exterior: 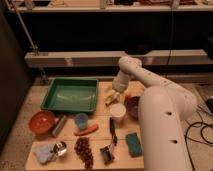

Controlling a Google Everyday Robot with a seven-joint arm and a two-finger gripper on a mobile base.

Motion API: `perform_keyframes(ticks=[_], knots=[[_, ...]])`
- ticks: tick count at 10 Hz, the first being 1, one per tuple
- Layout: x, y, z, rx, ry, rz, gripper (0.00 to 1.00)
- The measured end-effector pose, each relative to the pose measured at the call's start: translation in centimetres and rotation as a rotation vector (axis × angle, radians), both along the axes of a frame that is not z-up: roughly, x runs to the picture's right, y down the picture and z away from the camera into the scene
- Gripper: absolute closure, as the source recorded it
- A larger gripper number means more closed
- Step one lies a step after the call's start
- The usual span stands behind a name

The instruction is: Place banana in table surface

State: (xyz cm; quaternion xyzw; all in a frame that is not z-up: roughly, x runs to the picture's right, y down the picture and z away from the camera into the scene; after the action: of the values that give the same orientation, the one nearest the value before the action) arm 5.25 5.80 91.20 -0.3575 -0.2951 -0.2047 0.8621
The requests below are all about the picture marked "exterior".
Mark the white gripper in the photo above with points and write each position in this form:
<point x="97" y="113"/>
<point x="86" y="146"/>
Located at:
<point x="120" y="82"/>

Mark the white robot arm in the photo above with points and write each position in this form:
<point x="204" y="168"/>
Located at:
<point x="162" y="106"/>

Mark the orange round fruit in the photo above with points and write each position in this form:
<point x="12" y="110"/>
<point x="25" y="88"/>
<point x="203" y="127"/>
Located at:
<point x="127" y="95"/>

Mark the purple bowl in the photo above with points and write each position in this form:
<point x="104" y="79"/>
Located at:
<point x="132" y="106"/>

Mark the white plastic cup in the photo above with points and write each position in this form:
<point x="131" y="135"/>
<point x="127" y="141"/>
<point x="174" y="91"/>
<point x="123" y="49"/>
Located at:
<point x="117" y="112"/>

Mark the blue plastic cup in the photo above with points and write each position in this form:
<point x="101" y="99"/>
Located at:
<point x="81" y="120"/>

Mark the green plastic tray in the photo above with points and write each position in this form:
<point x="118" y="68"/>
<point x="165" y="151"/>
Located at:
<point x="71" y="95"/>

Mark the orange carrot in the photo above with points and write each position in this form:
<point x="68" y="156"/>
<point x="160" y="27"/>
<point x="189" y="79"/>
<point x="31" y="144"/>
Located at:
<point x="87" y="131"/>

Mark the green sponge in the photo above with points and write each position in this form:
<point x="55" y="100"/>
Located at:
<point x="133" y="144"/>

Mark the diagonal metal pole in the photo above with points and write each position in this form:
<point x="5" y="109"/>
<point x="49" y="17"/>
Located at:
<point x="33" y="46"/>

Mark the dark grape bunch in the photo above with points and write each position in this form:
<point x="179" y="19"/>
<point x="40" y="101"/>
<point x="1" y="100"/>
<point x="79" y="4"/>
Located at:
<point x="83" y="150"/>

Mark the white lower shelf beam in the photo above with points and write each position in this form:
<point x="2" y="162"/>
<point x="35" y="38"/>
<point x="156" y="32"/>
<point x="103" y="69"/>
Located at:
<point x="110" y="58"/>

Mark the orange bowl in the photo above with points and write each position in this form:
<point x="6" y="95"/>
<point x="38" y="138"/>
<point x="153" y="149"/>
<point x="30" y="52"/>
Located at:
<point x="41" y="122"/>

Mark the metal measuring cup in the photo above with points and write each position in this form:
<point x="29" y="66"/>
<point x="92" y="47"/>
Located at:
<point x="60" y="149"/>

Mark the blue grey cloth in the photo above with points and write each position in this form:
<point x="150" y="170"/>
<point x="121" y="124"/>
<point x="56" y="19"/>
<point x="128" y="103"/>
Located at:
<point x="44" y="153"/>

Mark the white upper shelf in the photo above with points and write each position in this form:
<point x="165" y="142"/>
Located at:
<point x="108" y="5"/>

